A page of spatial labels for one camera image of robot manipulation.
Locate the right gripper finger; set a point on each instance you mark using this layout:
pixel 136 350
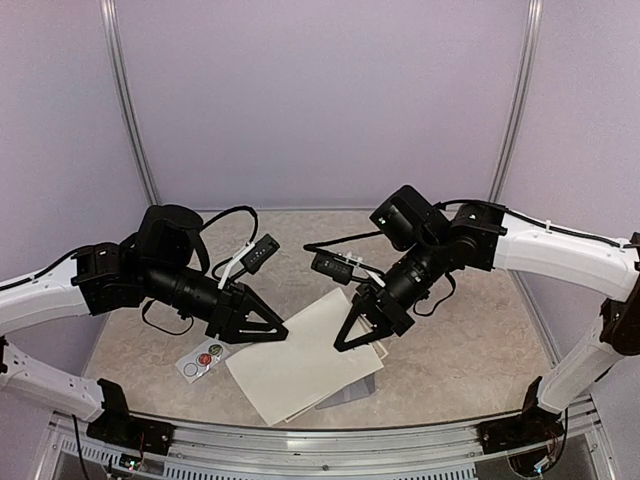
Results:
pixel 342 344
pixel 354 312

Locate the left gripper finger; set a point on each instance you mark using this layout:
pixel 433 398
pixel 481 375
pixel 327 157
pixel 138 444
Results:
pixel 242 337
pixel 257 314

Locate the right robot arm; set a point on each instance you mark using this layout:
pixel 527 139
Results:
pixel 488 236

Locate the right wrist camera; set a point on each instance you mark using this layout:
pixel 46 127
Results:
pixel 346 269

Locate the aluminium frame post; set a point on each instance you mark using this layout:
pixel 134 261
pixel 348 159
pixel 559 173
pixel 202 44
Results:
pixel 109 14
pixel 523 74

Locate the sticker sheet with seals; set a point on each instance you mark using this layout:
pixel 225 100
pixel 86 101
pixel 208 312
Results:
pixel 202 359

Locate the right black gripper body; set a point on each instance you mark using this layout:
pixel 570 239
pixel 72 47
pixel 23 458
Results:
pixel 397 317

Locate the front aluminium rail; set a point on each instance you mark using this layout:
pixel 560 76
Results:
pixel 449 450

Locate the right aluminium frame post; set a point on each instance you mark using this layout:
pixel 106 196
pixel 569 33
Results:
pixel 523 74

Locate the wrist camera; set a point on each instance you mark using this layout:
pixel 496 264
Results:
pixel 346 269
pixel 249 259

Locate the left aluminium frame post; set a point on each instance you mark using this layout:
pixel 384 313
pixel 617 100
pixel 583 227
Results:
pixel 109 14

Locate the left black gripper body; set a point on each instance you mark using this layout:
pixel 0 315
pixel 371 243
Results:
pixel 221 321

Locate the grey envelope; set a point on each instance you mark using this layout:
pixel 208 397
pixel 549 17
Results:
pixel 357 390

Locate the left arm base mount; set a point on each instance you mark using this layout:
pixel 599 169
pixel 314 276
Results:
pixel 116 425

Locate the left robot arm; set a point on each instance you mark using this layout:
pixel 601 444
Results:
pixel 165 261

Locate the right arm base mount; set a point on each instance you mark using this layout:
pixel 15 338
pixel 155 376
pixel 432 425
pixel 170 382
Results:
pixel 531 425

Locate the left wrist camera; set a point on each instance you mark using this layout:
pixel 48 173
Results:
pixel 249 259

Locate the beige letter paper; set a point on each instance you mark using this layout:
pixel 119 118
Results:
pixel 283 379

